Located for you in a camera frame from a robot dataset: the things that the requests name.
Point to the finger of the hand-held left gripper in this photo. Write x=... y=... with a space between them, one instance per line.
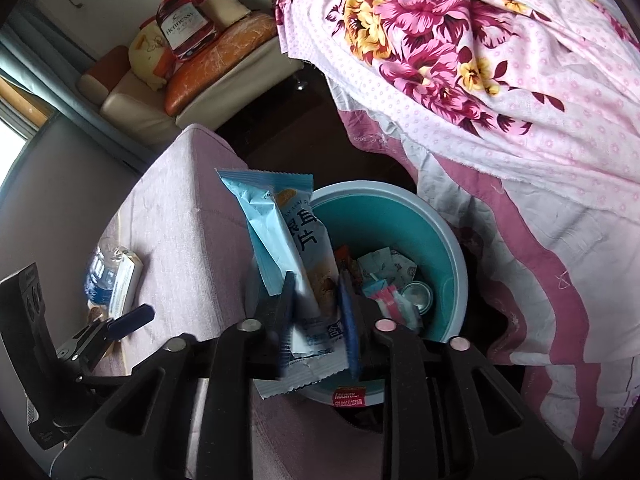
x=132 y=321

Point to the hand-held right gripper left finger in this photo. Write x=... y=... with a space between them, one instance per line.
x=285 y=340

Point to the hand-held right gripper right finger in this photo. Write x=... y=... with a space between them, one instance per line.
x=352 y=340

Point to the light blue snack packet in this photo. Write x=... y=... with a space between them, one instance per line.
x=272 y=220

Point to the teal trash bin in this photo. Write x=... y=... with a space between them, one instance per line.
x=380 y=220

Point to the white cardboard box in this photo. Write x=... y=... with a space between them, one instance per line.
x=125 y=285

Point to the pink white sachet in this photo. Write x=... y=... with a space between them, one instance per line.
x=382 y=296

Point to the clear plastic bottle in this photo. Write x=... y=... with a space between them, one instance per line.
x=100 y=275

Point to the light blue sachet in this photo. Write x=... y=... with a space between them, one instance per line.
x=410 y=315

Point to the metal can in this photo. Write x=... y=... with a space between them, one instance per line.
x=417 y=299

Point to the pale blue patterned wrapper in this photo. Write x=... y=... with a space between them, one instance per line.
x=387 y=265

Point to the red foil wrapper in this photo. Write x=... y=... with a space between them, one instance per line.
x=345 y=257

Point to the pink white bed sheet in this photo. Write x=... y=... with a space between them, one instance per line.
x=525 y=270

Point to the cream sofa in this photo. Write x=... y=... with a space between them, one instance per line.
x=135 y=105

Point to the grey-blue curtain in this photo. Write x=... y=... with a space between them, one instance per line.
x=75 y=105

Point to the small brown cushion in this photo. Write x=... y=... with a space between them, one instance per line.
x=105 y=67

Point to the large orange cushion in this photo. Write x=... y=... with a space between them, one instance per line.
x=215 y=70

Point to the yellow plush pillow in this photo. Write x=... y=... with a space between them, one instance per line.
x=145 y=55

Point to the pink floral blanket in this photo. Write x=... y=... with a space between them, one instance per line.
x=450 y=35

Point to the cream cushion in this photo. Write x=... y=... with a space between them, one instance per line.
x=225 y=5

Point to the window with wooden frame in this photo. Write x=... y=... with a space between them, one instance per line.
x=12 y=150

